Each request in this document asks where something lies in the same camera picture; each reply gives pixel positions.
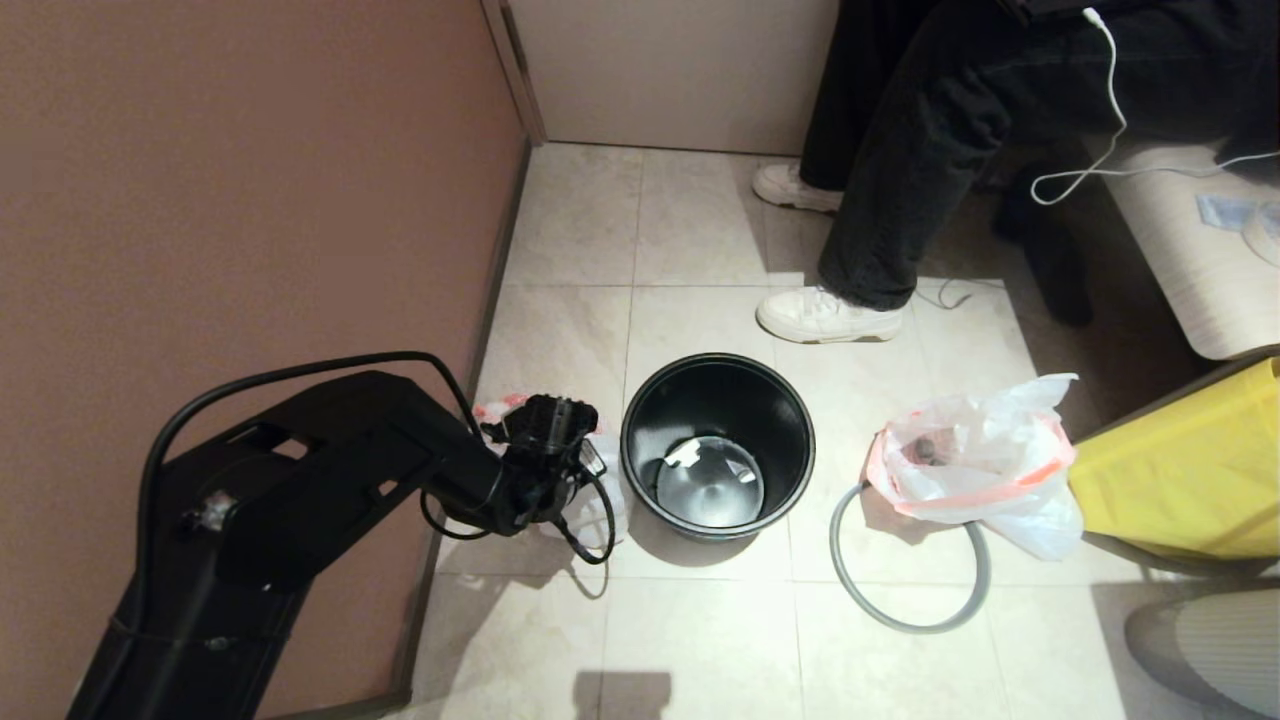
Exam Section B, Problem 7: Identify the fresh white plastic bag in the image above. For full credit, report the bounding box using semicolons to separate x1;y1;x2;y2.
473;393;631;549

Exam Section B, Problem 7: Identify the grey bin ring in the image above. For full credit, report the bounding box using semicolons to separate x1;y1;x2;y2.
828;480;993;634

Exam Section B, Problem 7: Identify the used translucent trash bag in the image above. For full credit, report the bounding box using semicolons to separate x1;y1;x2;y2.
865;373;1086;561

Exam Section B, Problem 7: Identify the black round trash bin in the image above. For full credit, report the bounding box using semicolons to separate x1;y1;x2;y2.
620;352;816;543

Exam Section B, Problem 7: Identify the yellow fabric bag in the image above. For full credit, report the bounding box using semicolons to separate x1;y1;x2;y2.
1068;358;1280;561

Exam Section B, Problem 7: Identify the white left sneaker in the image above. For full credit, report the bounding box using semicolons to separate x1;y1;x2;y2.
757;286;904;345

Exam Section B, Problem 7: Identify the white sneaker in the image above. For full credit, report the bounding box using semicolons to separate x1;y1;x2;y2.
757;286;904;345
752;160;846;213

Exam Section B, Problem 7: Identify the white right sneaker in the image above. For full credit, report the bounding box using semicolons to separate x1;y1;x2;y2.
752;160;846;213

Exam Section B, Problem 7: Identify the person's left black trouser leg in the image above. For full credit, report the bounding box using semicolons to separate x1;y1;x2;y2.
818;0;1011;313

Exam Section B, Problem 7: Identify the person's black trouser leg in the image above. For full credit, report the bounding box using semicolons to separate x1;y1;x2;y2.
800;0;901;191
818;0;1011;313

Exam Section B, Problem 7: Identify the brown textured partition panel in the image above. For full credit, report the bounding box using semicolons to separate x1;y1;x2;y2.
0;0;533;720

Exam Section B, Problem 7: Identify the person's right black trouser leg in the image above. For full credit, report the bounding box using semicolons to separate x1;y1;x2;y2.
800;0;901;191

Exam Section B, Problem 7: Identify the light blue packet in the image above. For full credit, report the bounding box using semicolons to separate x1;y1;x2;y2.
1197;195;1256;233

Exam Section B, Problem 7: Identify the black braided left cable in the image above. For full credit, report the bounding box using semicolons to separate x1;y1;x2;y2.
545;460;618;566

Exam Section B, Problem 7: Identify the black left wrist camera cable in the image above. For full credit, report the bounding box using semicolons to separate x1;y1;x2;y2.
135;350;491;641

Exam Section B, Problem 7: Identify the white charging cable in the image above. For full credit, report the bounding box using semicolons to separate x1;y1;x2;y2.
1030;8;1280;208

